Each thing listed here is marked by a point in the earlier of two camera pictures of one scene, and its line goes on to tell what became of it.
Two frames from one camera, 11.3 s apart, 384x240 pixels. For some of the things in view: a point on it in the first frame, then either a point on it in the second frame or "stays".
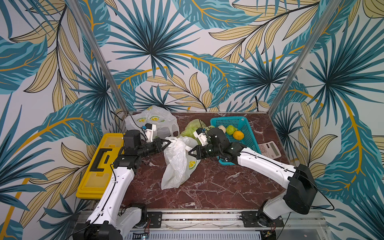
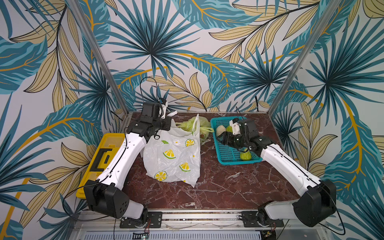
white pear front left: x=223 y=128 stays
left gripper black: x=156 y=142 -> x=167 y=126
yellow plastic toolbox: x=97 y=177 stays
